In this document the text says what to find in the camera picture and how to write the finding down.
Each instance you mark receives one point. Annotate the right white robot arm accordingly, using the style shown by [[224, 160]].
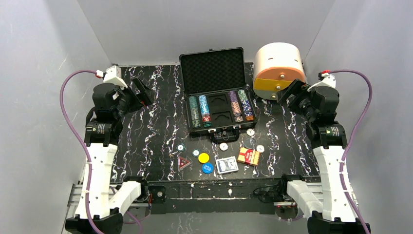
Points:
[[337, 212]]

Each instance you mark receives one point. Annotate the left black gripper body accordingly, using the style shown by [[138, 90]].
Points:
[[134, 98]]

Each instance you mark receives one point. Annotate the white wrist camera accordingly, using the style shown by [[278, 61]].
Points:
[[326, 79], [113, 75]]

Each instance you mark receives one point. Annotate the black poker chip case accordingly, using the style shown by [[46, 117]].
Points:
[[214, 73]]

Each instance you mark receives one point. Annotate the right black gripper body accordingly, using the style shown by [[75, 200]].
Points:
[[293, 98]]

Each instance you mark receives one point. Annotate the green poker chip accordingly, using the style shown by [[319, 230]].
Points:
[[181, 147]]

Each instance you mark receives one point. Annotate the purple orange chip stack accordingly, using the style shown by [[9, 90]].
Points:
[[235, 107]]

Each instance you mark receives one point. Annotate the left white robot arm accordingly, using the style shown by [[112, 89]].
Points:
[[99, 212]]

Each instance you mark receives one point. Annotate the red triangular plaque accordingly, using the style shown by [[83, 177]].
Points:
[[183, 163]]

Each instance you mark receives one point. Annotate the blue round blind button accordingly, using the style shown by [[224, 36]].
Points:
[[207, 168]]

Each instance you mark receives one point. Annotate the white poker chip upper right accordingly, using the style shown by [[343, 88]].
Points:
[[250, 132]]

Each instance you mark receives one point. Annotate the blue playing card deck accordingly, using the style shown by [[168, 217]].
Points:
[[227, 165]]

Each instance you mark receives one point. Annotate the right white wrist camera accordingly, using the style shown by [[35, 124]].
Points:
[[326, 79]]

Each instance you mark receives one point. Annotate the green blue white chip stack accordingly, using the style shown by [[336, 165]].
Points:
[[246, 105]]

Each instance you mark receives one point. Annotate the teal poker chip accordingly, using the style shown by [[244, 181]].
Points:
[[195, 153]]

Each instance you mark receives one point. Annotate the white poker chip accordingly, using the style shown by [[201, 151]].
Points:
[[250, 132], [260, 148], [223, 146]]

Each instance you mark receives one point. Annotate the white round drawer cabinet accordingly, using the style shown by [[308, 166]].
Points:
[[276, 66]]

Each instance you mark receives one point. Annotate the red playing card deck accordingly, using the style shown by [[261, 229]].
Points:
[[248, 156]]

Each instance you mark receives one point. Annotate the clear round button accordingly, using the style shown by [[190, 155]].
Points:
[[249, 143]]

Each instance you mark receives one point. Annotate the white poker chip center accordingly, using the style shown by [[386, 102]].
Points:
[[223, 146]]

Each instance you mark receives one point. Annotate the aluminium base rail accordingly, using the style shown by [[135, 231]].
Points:
[[252, 195]]

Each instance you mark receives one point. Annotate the cyan red chip stack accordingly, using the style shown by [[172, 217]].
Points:
[[206, 119]]

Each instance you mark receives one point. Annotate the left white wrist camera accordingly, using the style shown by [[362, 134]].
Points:
[[113, 75]]

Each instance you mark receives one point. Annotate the yellow round dealer button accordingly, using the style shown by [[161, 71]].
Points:
[[203, 158]]

